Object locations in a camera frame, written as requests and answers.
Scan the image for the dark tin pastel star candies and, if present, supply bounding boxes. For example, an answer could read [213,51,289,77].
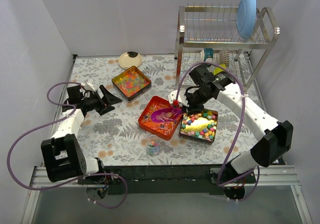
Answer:
[178,109,218,146]

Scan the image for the purple plastic scoop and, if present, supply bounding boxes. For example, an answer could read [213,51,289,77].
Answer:
[150,107,183,123]

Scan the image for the clear glass jar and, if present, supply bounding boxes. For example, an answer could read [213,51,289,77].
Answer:
[145,134,160,156]

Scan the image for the orange tin of lollipops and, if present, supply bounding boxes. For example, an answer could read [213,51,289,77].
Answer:
[138,96,182,141]

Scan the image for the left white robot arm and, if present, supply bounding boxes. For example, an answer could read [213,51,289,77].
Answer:
[41,84,122,184]

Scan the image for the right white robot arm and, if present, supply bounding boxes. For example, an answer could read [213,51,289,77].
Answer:
[181,62,294,187]

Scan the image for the dark tin translucent star candies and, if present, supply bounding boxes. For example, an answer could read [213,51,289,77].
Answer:
[111,66,152,102]

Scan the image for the yellow green bowl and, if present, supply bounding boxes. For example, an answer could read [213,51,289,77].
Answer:
[213,64,226,75]

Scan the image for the floral table mat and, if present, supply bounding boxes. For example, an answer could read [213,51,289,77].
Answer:
[77,54,256,166]

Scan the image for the teal white bowl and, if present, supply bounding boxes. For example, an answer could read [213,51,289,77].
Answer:
[199,48,214,63]

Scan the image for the patterned beige bowl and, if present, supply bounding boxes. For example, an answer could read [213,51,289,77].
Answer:
[218,48,230,67]

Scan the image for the cream plate black spot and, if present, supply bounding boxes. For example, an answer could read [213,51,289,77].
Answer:
[118,51,142,69]

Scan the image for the steel dish rack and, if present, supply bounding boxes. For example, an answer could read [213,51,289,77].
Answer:
[174,5,280,90]

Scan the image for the black base bar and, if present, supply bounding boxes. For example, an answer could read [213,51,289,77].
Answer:
[77,165,256,196]

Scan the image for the blue plate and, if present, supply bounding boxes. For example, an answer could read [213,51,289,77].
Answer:
[236,0,257,40]

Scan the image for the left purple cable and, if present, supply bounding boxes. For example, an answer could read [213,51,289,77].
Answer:
[6,82,128,209]

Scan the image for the aluminium frame rail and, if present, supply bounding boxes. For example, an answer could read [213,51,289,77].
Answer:
[30,165,301,188]

